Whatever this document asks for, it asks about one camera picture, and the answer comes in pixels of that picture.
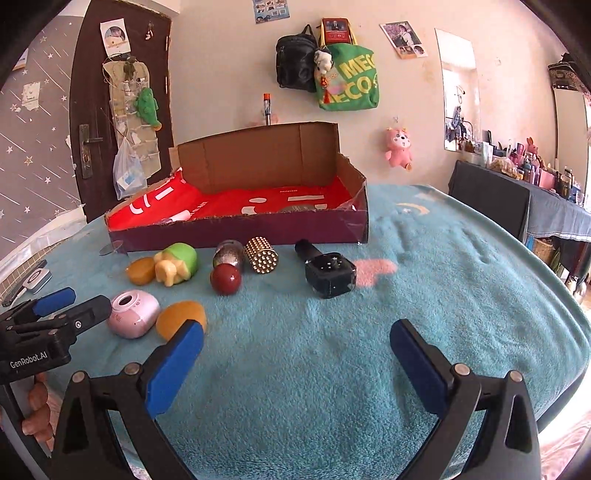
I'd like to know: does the pink round mini camera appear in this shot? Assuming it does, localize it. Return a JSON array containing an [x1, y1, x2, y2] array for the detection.
[[106, 289, 160, 339]]

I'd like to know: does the orange round soap disc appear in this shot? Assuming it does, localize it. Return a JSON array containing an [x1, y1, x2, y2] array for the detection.
[[155, 300, 207, 341]]

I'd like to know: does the gold beaded cylinder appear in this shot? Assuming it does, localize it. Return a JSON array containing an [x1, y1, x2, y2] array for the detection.
[[245, 237, 279, 274]]

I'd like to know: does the left hand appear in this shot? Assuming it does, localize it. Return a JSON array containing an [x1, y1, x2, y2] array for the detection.
[[21, 373, 61, 451]]

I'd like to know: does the white power bank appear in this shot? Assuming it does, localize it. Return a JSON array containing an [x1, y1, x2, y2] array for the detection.
[[22, 267, 52, 294]]

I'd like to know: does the green yellow turtle toy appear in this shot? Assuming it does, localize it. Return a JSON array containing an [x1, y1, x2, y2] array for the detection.
[[153, 243, 198, 287]]

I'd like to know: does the white plastic bag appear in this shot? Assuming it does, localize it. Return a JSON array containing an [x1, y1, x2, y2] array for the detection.
[[112, 138, 147, 200]]

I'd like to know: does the red Miniso bag liner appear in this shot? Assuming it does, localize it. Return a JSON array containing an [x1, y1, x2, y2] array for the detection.
[[106, 169, 353, 231]]

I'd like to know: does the dark red ball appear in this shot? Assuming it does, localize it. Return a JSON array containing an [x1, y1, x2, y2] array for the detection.
[[209, 263, 242, 296]]

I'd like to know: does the glass flower paperweight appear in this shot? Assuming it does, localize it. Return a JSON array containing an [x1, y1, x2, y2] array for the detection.
[[212, 239, 245, 272]]

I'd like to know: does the teal fluffy blanket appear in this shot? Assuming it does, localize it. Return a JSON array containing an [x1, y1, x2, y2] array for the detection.
[[8, 183, 591, 480]]

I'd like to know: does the green crocodile plush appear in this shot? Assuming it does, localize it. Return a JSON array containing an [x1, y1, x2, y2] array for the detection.
[[134, 87, 161, 131]]

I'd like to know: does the dark cloth covered desk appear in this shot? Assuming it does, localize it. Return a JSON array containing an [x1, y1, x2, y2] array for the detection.
[[447, 159, 591, 282]]

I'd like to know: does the beige hanging organizer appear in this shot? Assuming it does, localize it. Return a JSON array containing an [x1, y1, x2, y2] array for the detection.
[[102, 60, 161, 179]]

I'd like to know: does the brown earbuds case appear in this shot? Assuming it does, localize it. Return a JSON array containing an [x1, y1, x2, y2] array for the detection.
[[280, 204, 315, 213]]

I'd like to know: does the cosmetics clutter on desk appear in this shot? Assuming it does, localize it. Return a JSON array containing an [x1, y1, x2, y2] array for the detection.
[[455, 127, 590, 202]]

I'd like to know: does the photo on door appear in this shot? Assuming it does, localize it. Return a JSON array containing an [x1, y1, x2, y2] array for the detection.
[[99, 18, 131, 58]]

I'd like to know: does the cardboard box tray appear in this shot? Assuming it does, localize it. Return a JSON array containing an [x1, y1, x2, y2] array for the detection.
[[104, 122, 369, 251]]

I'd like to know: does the orange capped tube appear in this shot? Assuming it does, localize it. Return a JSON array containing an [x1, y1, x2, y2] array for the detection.
[[263, 93, 273, 126]]

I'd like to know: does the pink pig plush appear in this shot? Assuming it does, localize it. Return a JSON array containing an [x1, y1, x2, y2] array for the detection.
[[385, 128, 412, 171]]

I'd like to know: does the black backpack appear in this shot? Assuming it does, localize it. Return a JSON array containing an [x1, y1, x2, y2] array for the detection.
[[276, 24, 318, 93]]

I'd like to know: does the green tote bag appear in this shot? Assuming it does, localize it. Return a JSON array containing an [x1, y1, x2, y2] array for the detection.
[[315, 23, 380, 112]]

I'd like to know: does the red framed picture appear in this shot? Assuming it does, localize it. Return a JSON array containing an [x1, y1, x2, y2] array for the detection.
[[321, 17, 353, 45]]

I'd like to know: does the door handle plate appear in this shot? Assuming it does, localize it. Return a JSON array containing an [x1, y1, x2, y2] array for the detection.
[[78, 124, 103, 180]]

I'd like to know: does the white dog plush keychain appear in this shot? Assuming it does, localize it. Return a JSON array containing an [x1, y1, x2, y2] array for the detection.
[[314, 48, 334, 75]]

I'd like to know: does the blue poster on wall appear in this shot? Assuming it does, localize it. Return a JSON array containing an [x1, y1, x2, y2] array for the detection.
[[252, 0, 290, 24]]

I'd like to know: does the photo print on wall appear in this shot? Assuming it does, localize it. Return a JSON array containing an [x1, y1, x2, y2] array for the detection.
[[380, 21, 428, 60]]

